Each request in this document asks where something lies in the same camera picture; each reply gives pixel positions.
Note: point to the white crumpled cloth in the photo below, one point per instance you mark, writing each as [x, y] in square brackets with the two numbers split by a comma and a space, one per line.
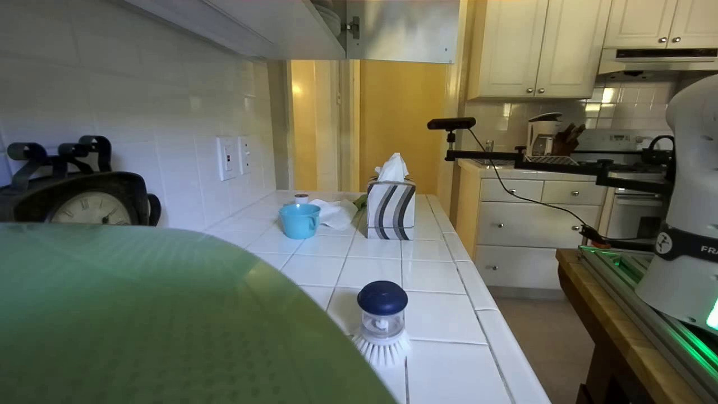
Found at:
[334, 215]

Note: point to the blue capped white brush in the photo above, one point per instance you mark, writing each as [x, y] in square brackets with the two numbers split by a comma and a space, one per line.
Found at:
[381, 321]

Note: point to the white top cabinet door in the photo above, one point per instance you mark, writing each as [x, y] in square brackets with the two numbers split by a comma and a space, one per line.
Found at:
[403, 31]

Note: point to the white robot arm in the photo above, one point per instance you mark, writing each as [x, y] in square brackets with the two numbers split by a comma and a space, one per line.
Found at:
[691, 150]

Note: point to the white coffee maker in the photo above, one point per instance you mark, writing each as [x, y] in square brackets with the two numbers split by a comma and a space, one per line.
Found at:
[541, 135]

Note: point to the metal mounting rail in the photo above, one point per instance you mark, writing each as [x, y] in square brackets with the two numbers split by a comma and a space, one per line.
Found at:
[673, 338]

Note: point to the small white pod cup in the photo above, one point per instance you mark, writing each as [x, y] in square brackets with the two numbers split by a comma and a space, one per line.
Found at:
[300, 198]

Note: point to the white wall outlet right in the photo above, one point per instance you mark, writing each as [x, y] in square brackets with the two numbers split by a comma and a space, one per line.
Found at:
[245, 155]

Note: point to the black mantel clock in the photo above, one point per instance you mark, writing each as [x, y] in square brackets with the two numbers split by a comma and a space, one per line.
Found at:
[81, 198]

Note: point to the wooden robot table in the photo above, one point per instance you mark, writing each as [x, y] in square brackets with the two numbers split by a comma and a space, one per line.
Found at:
[612, 321]

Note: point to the wooden knife block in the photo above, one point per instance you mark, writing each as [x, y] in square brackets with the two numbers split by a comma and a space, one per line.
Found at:
[572, 137]

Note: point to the white range hood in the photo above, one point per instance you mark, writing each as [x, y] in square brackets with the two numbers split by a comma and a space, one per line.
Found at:
[657, 62]

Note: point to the black stereo camera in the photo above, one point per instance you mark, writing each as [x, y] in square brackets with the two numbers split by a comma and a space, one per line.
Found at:
[451, 124]

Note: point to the blue mug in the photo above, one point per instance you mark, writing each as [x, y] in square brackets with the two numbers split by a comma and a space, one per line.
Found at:
[298, 222]

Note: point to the cream cabinet above hood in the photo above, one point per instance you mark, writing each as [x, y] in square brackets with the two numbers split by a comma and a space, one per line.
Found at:
[663, 23]

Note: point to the white stove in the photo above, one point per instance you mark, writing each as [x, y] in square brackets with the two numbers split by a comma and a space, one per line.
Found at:
[629, 216]

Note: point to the cream kitchen drawer cabinet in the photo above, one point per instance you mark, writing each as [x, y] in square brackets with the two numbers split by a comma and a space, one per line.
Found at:
[522, 238]

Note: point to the white top cabinet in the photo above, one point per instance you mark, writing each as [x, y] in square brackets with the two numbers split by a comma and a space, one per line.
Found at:
[261, 23]

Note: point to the cream double door wall cabinet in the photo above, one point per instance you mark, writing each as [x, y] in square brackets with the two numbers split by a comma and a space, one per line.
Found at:
[538, 45]

